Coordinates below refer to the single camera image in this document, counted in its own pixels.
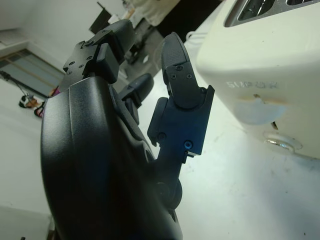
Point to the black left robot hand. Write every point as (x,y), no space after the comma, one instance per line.
(95,150)

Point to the white toaster lever knob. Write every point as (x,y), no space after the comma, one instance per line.
(257,112)

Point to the white two-slot toaster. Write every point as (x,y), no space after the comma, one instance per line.
(250,62)

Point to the chrome toaster dial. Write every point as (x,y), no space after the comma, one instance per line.
(282,143)

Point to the grey framed window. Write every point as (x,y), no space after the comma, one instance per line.
(25,67)

